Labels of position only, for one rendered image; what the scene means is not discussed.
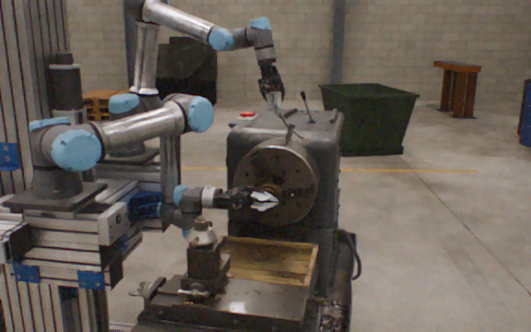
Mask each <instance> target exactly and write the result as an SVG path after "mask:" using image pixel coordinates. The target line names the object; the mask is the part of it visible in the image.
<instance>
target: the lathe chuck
mask: <svg viewBox="0 0 531 332"><path fill-rule="evenodd" d="M283 144H286V142H283V141H271V142H265V143H263V144H261V145H259V146H257V147H254V148H253V149H251V150H250V151H249V152H248V154H247V155H246V156H245V157H244V158H242V160H241V161H240V162H239V164H238V167H237V169H236V172H235V174H234V181H233V186H234V188H236V187H239V186H242V185H248V186H255V187H259V184H258V183H257V181H258V180H257V177H255V175H254V169H253V168H252V166H251V163H250V162H249V160H250V159H251V157H250V154H251V152H253V151H255V150H259V152H260V154H261V156H262V158H263V160H264V161H265V164H266V166H267V168H268V170H270V171H271V172H272V174H273V175H277V176H279V177H280V179H283V180H284V182H285V183H287V184H315V193H314V195H310V197H297V198H296V199H295V198H288V199H287V200H280V202H279V204H278V205H277V206H276V207H274V208H273V209H271V210H266V211H265V213H264V214H263V217H262V218H261V219H260V221H259V222H260V223H263V224H265V225H270V226H285V225H290V224H292V223H295V222H297V221H299V220H300V219H302V218H303V217H304V215H305V214H306V213H308V212H309V211H310V209H311V208H312V206H313V202H314V199H315V197H316V194H317V189H318V173H317V170H316V168H315V164H314V162H313V160H312V159H311V157H310V156H309V155H308V154H306V152H305V151H304V150H303V149H301V148H299V147H298V146H296V145H293V144H290V143H289V146H290V147H286V146H284V145H283Z"/></svg>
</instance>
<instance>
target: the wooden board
mask: <svg viewBox="0 0 531 332"><path fill-rule="evenodd" d="M222 237H223V238H222ZM222 237H221V238H220V240H219V241H220V242H221V248H222V249H224V247H225V246H226V243H228V244H229V246H228V247H229V248H228V247H226V249H225V250H221V253H223V252H224V254H226V253H227V254H228V255H229V256H230V260H231V265H232V266H234V267H231V268H230V269H229V270H228V272H227V278H234V279H249V280H250V281H259V282H270V283H271V282H272V283H273V282H275V283H277V284H278V283H279V284H285V285H293V286H302V287H309V289H310V286H311V281H312V277H313V271H314V264H315V260H316V256H317V250H318V245H317V244H315V245H314V246H313V244H311V243H289V241H279V240H267V239H260V238H250V237H239V236H228V235H222ZM221 239H222V240H221ZM219 241H218V242H219ZM236 243H237V245H238V244H239V245H238V246H237V245H236ZM234 244H235V245H234ZM245 244H246V245H245ZM247 244H249V245H250V246H249V245H247ZM251 244H252V245H251ZM240 245H242V247H239V246H240ZM259 245H261V247H260V246H259ZM262 245H263V246H262ZM223 246H224V247H223ZM231 246H232V247H231ZM273 246H274V247H273ZM237 247H238V248H241V249H238V248H237ZM265 247H269V248H267V249H266V248H265ZM270 247H273V248H270ZM282 247H283V248H282ZM233 248H234V250H233ZM235 248H237V249H235ZM245 248H246V250H248V249H249V251H247V252H246V251H244V252H243V251H241V250H244V249H245ZM247 248H248V249H247ZM253 248H255V249H258V250H254V249H253ZM285 248H288V249H285ZM229 249H230V250H229ZM250 249H251V250H252V251H251V250H250ZM262 249H264V250H262ZM271 249H272V250H271ZM273 249H275V251H274V250H273ZM278 249H279V250H278ZM284 249H285V250H284ZM295 249H296V250H297V249H298V250H297V251H296V250H295ZM232 250H233V251H232ZM259 250H260V251H259ZM261 250H262V251H261ZM293 250H295V251H293ZM302 250H303V251H305V250H308V252H309V253H308V254H309V256H306V255H302V254H306V253H304V252H301V251H302ZM309 250H311V251H312V252H310V251H309ZM236 251H237V252H236ZM256 251H258V252H256ZM263 251H264V252H263ZM270 251H271V254H270ZM283 251H284V252H283ZM233 252H234V253H233ZM239 252H240V253H239ZM262 252H263V253H262ZM268 252H269V253H268ZM274 252H275V253H274ZM285 252H286V253H285ZM287 252H290V253H289V254H288V253H287ZM305 252H306V251H305ZM235 253H236V254H235ZM246 253H247V254H246ZM256 253H257V254H256ZM279 253H282V254H285V255H279ZM292 253H293V254H292ZM245 254H246V255H245ZM269 254H270V255H269ZM272 254H273V255H272ZM287 254H288V255H287ZM291 254H292V255H291ZM236 256H237V258H236ZM283 256H284V257H283ZM293 256H295V257H293ZM280 257H283V258H280ZM287 257H288V258H287ZM250 258H252V259H250ZM297 258H298V259H299V260H300V261H299V260H298V259H297ZM305 258H308V259H305ZM309 258H310V259H309ZM302 259H304V260H302ZM239 261H240V262H239ZM291 263H292V264H291ZM303 263H304V264H303ZM256 264H257V265H256ZM305 265H308V266H305ZM283 266H284V268H283ZM236 267H239V268H236ZM305 267H308V268H305ZM304 269H305V270H304ZM286 270H287V271H286ZM290 270H291V271H290ZM303 270H304V271H303ZM308 271H309V272H308ZM280 272H282V273H283V274H282V273H280ZM292 272H293V274H297V275H295V276H296V277H295V276H293V275H292ZM296 272H297V273H296ZM301 272H302V273H305V274H300V273H301ZM237 274H238V275H237ZM279 274H280V275H279ZM287 274H288V276H287ZM290 274H291V275H290ZM303 275H304V276H303ZM308 275H311V276H308ZM232 276H234V277H232ZM284 276H285V277H284ZM275 277H277V278H276V279H275ZM300 277H302V278H300ZM298 278H299V279H298ZM295 279H296V281H297V283H295V282H296V281H295ZM274 280H275V281H274ZM302 280H303V281H302ZM282 281H283V282H282ZM285 281H286V282H285ZM293 281H295V282H293ZM305 281H306V282H305ZM301 282H303V283H301ZM308 284H309V285H308ZM306 285H308V286H306Z"/></svg>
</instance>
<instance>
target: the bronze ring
mask: <svg viewBox="0 0 531 332"><path fill-rule="evenodd" d="M259 188H261V189H263V190H265V192H266V193H268V194H270V195H272V196H273V197H275V198H276V199H277V200H278V204H279V202H280V200H282V198H283V193H282V189H280V188H279V186H278V185H277V184H274V183H270V182H267V183H263V184H261V185H260V186H259ZM278 204H277V205H278ZM277 205H275V206H274V207H271V208H267V209H266V210H271V209H273V208H275V207H276V206H277Z"/></svg>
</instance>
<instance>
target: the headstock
mask: <svg viewBox="0 0 531 332"><path fill-rule="evenodd" d="M251 112H254V113H258V114H257V116H255V118H253V119H252V120H248V119H240V120H239V121H247V122H241V123H240V124H237V125H235V126H234V128H233V129H232V130H231V132H229V134H228V136H227V157H226V167H227V190H229V189H232V188H234V186H233V181H234V174H235V172H236V169H237V167H238V164H239V162H240V161H241V160H242V158H244V157H245V156H246V155H247V154H248V152H249V151H250V150H251V149H252V148H254V147H255V146H257V145H259V144H261V143H263V142H265V141H268V139H274V138H283V139H286V135H287V133H288V128H287V127H286V126H285V124H284V122H283V120H282V119H278V117H277V116H278V115H277V116H276V115H275V114H274V113H273V112H272V111H271V110H270V109H262V110H252V111H251ZM310 113H311V117H312V119H313V120H314V121H315V122H316V123H308V122H309V121H310V117H309V114H308V111H306V110H298V111H297V112H296V113H292V114H290V115H289V116H288V117H285V119H286V121H287V123H288V124H289V123H295V124H296V126H295V130H296V131H297V132H299V133H300V134H301V135H302V136H303V139H301V138H300V137H298V136H297V135H296V134H295V133H293V134H292V137H291V140H290V141H291V142H293V143H297V144H299V145H301V146H302V147H303V148H305V149H306V150H308V151H309V152H310V154H311V155H312V157H313V159H314V160H315V162H316V166H317V169H318V172H319V173H320V185H318V189H317V194H316V197H315V199H314V202H313V206H312V208H311V209H310V211H309V212H308V213H306V214H305V215H304V217H303V218H302V219H300V220H299V221H297V222H295V223H292V224H290V225H298V226H310V227H321V228H330V227H333V226H335V223H336V190H337V186H338V182H339V179H338V175H339V173H340V172H341V170H339V166H340V156H341V154H342V152H340V146H341V145H340V144H341V143H340V142H341V138H342V136H341V133H340V132H341V129H342V124H343V122H344V115H343V113H342V112H337V113H336V120H335V122H334V123H333V124H330V123H329V120H330V117H331V113H333V111H313V110H310ZM321 128H325V130H324V129H323V130H322V129H321ZM313 129H317V130H316V131H312V130H313ZM304 130H308V131H304ZM321 155H322V156H321ZM326 175H327V176H326ZM272 182H273V183H274V184H277V185H279V186H280V185H281V184H283V183H284V180H283V179H280V177H279V176H277V175H275V176H274V180H273V181H272ZM321 187H322V188H321ZM322 190H323V192H322ZM316 202H317V204H316ZM227 218H228V219H232V220H241V221H253V222H258V221H257V220H254V219H252V218H250V217H249V215H248V214H246V215H245V217H243V216H242V215H232V214H230V211H229V210H228V209H227Z"/></svg>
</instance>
